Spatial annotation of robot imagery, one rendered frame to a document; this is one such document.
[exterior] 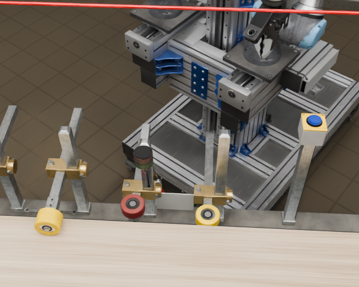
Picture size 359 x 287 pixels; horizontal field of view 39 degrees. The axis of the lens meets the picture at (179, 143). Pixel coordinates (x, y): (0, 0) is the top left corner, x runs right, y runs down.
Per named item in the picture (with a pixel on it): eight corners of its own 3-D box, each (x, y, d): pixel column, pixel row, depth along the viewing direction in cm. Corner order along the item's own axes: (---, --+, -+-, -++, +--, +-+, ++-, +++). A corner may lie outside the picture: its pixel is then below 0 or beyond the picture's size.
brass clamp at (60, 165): (51, 165, 180) (49, 156, 176) (89, 167, 179) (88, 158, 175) (47, 179, 176) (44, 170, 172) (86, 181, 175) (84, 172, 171)
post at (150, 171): (147, 220, 199) (139, 136, 164) (156, 221, 199) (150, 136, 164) (146, 228, 197) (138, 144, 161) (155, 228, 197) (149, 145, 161)
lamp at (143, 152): (139, 185, 178) (135, 144, 162) (155, 187, 177) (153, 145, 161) (137, 200, 174) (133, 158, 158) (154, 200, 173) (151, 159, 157)
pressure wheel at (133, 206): (125, 211, 182) (122, 192, 173) (147, 212, 181) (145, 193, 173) (122, 230, 176) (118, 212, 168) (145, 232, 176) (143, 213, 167)
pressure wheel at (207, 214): (190, 232, 176) (190, 213, 167) (205, 218, 179) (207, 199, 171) (207, 246, 172) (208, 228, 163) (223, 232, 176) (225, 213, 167)
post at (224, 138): (212, 215, 194) (219, 127, 158) (221, 215, 194) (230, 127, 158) (212, 222, 192) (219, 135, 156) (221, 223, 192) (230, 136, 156)
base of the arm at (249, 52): (256, 37, 209) (258, 16, 202) (288, 52, 203) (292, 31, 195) (235, 55, 201) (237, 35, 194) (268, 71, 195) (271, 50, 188)
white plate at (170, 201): (125, 205, 195) (122, 190, 187) (193, 209, 194) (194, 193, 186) (125, 207, 194) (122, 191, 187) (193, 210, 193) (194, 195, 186)
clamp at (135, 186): (125, 187, 186) (123, 179, 182) (162, 189, 185) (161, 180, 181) (122, 200, 182) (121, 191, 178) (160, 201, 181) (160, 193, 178)
